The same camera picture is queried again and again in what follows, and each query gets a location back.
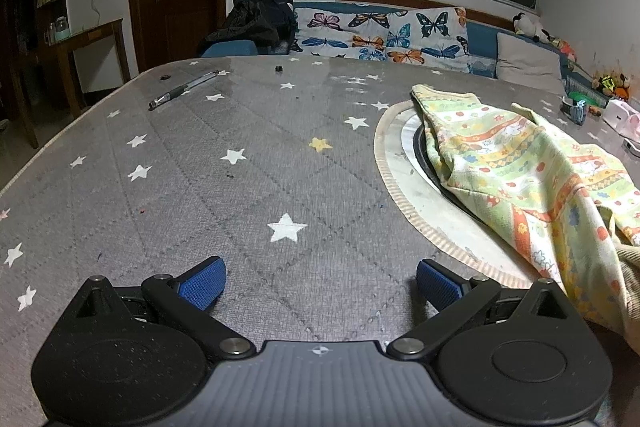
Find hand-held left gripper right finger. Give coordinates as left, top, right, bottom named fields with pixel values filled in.
left=386, top=258, right=576, bottom=360

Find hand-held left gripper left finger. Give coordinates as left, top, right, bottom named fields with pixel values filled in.
left=67, top=256, right=253, bottom=360

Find patterned children's pants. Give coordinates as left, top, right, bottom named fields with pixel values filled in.
left=411, top=84, right=640, bottom=343

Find pile of black clothes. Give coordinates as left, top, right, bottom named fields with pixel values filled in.
left=202, top=0, right=296, bottom=55

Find round black induction cooktop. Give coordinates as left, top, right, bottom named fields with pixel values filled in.
left=382, top=104, right=531, bottom=280

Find black and clear pen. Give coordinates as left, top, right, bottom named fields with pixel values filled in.
left=148, top=70, right=219, bottom=110

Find blue smartwatch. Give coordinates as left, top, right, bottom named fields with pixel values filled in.
left=561, top=92, right=591, bottom=125

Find blue patterned cloth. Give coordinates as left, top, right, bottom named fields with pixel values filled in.
left=470, top=57, right=498, bottom=78

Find grey pillow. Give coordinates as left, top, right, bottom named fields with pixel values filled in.
left=496, top=32, right=566, bottom=95

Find white carton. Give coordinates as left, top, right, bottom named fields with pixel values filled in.
left=602, top=99, right=636, bottom=128

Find blue sofa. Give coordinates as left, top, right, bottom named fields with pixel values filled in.
left=200, top=1, right=601, bottom=95

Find heap of small plush toys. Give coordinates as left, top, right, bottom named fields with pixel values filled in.
left=592, top=72, right=632, bottom=100

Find wooden side table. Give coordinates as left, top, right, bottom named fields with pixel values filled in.
left=10, top=18, right=132, bottom=148

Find black and white plush toy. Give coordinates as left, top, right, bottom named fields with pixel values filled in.
left=512, top=13, right=551, bottom=42

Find pale green jar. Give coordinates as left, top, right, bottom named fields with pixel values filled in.
left=45, top=17, right=71, bottom=45

